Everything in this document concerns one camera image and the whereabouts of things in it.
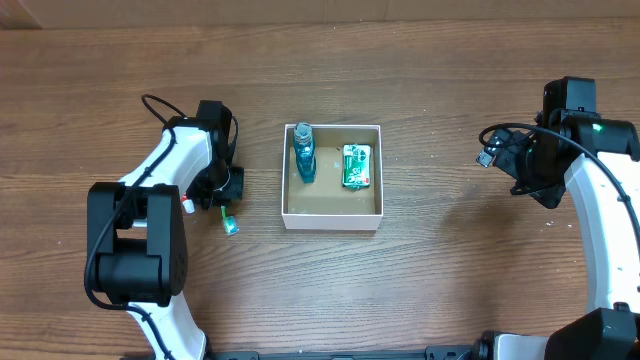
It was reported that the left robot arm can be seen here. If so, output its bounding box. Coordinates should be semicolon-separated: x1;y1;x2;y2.
84;100;244;359

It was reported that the white open cardboard box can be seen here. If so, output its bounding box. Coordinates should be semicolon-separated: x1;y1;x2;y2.
281;124;384;231

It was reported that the green white soap bar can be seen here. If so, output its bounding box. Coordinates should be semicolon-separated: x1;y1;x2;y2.
342;144;372;190

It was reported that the red green toothpaste tube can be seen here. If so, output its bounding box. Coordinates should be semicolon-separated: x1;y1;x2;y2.
182;195;195;214

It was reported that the green white toothbrush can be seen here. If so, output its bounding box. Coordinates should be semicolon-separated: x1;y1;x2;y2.
220;206;239;236

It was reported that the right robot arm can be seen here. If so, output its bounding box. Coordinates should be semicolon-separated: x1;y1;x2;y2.
468;76;639;359

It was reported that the blue mouthwash bottle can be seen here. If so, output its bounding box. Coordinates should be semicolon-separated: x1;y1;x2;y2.
293;122;316;184

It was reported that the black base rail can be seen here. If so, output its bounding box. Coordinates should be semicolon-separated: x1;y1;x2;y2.
208;345;474;360

